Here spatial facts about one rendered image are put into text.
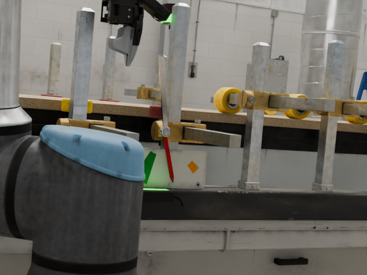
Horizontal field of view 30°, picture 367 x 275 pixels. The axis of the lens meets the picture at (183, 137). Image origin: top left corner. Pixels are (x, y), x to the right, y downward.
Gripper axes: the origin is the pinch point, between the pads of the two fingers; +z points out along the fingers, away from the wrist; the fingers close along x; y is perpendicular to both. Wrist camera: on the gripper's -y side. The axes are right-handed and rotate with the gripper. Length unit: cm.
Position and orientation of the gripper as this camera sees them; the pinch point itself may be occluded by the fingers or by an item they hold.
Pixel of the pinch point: (130, 61)
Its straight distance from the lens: 163.5
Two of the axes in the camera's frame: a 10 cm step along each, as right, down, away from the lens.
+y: -9.0, -0.6, -4.4
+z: -0.9, 10.0, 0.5
